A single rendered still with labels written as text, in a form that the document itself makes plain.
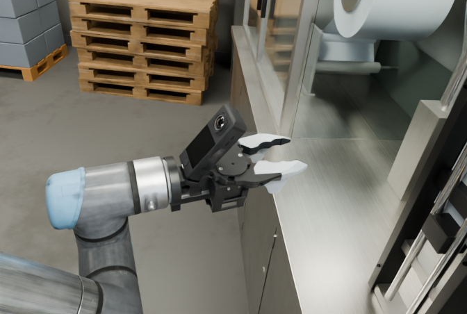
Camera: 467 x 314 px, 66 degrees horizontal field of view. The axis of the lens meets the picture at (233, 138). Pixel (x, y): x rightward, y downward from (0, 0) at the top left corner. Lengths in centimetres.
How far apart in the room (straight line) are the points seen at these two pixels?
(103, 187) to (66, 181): 5
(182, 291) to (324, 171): 102
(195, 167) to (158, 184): 5
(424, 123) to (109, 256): 79
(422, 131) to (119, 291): 80
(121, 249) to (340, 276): 50
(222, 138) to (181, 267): 150
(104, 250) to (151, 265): 141
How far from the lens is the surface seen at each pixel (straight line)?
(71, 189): 49
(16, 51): 377
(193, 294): 184
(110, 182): 49
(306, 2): 103
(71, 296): 44
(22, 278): 42
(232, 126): 46
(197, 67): 305
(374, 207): 105
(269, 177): 52
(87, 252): 55
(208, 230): 207
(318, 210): 98
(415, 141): 104
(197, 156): 49
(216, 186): 51
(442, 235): 64
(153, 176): 49
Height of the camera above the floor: 157
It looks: 34 degrees down
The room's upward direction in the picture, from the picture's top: 5 degrees clockwise
